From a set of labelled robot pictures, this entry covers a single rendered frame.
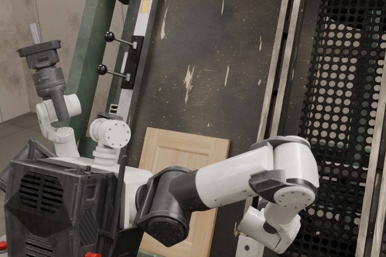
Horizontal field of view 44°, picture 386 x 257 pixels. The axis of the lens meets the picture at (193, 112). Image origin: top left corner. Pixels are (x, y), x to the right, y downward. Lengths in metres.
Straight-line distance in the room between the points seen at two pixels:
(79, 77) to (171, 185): 0.91
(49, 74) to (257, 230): 0.73
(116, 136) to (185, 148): 0.49
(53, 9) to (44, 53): 3.79
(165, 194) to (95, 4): 1.07
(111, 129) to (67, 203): 0.23
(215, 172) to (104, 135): 0.31
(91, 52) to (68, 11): 3.18
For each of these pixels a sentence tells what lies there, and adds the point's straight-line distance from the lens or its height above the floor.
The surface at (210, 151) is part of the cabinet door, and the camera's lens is 1.57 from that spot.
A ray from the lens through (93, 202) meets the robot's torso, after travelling 1.05.
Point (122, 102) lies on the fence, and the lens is 1.74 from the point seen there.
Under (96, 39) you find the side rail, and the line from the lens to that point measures 1.93.
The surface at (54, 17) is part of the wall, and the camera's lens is 5.26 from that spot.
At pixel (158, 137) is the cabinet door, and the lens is 1.66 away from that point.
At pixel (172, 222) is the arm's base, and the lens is 1.01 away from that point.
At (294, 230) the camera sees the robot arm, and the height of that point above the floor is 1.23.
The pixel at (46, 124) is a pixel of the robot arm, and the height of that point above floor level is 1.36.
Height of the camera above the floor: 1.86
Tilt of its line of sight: 20 degrees down
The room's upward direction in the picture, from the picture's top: 3 degrees counter-clockwise
